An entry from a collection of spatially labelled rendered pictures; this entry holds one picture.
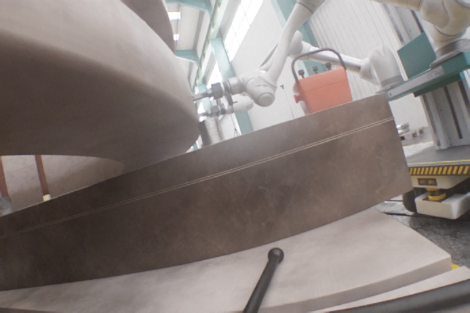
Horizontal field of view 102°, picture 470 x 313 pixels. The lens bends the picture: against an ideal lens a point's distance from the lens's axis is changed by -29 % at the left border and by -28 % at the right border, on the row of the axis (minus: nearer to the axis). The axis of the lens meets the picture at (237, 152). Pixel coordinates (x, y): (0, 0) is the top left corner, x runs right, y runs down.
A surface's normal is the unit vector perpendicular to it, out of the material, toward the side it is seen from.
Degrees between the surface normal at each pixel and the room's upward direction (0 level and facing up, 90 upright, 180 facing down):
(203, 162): 90
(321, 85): 97
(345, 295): 90
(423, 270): 90
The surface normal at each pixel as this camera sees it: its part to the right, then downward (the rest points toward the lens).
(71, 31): 0.91, -0.30
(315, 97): -0.08, 0.10
